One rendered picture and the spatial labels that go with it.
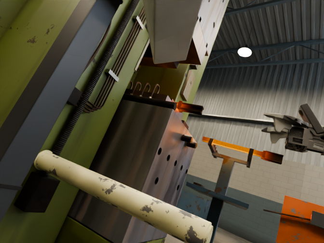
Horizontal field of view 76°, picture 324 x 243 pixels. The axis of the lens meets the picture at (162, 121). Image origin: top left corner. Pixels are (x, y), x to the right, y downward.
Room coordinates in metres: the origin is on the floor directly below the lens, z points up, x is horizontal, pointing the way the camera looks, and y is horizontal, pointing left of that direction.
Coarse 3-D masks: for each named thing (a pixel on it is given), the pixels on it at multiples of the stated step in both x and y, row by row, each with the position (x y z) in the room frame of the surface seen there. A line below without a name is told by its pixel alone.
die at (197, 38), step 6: (198, 18) 0.72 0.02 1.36; (198, 24) 0.74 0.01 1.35; (198, 30) 0.76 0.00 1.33; (192, 36) 0.73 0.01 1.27; (198, 36) 0.77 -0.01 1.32; (192, 42) 0.76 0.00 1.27; (198, 42) 0.79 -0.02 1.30; (204, 42) 0.85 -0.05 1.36; (192, 48) 0.80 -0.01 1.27; (198, 48) 0.81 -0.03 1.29; (204, 48) 0.87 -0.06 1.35; (192, 54) 0.84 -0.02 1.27; (198, 54) 0.83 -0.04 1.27; (204, 54) 0.89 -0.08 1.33; (186, 60) 0.91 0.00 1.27; (192, 60) 0.89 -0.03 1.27; (198, 60) 0.87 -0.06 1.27
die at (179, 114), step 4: (124, 92) 0.82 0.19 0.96; (128, 92) 0.81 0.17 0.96; (136, 92) 0.79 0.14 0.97; (140, 92) 0.78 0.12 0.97; (144, 92) 0.77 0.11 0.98; (148, 92) 0.76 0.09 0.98; (144, 96) 0.77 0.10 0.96; (148, 96) 0.76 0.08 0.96; (152, 96) 0.75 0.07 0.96; (156, 96) 0.74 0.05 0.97; (160, 96) 0.74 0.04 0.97; (164, 96) 0.73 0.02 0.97; (168, 96) 0.73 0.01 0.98; (168, 100) 0.74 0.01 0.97; (172, 100) 0.77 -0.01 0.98; (176, 108) 0.82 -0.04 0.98; (176, 112) 0.83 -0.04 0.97; (180, 112) 0.87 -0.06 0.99; (180, 116) 0.88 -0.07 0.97
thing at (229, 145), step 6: (204, 138) 1.13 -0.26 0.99; (216, 144) 1.11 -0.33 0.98; (222, 144) 1.09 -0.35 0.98; (228, 144) 1.08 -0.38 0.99; (240, 150) 1.06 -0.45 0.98; (246, 150) 1.04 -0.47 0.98; (264, 150) 0.99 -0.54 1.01; (258, 156) 1.03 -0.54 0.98; (264, 156) 0.99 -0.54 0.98; (270, 156) 0.99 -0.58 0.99; (276, 156) 0.98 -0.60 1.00; (282, 156) 0.97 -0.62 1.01; (276, 162) 0.99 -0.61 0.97
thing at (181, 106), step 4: (180, 104) 0.80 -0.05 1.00; (184, 104) 0.81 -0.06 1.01; (188, 104) 0.80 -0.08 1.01; (192, 104) 0.79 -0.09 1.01; (180, 108) 0.81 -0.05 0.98; (184, 108) 0.80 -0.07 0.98; (188, 108) 0.79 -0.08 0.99; (192, 108) 0.79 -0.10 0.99; (196, 108) 0.79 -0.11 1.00; (200, 108) 0.78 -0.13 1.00; (188, 112) 0.82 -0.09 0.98; (192, 112) 0.80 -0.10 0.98; (196, 112) 0.79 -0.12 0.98; (200, 112) 0.77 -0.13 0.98
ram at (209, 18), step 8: (208, 0) 0.75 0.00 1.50; (216, 0) 0.81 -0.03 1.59; (224, 0) 0.89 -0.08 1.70; (200, 8) 0.71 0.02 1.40; (208, 8) 0.77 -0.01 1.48; (216, 8) 0.84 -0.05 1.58; (224, 8) 0.93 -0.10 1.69; (200, 16) 0.73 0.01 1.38; (208, 16) 0.80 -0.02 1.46; (216, 16) 0.87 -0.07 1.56; (200, 24) 0.76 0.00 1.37; (208, 24) 0.82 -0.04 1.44; (216, 24) 0.90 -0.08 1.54; (208, 32) 0.85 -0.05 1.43; (216, 32) 0.94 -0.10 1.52; (208, 40) 0.88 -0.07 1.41; (208, 48) 0.91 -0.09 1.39
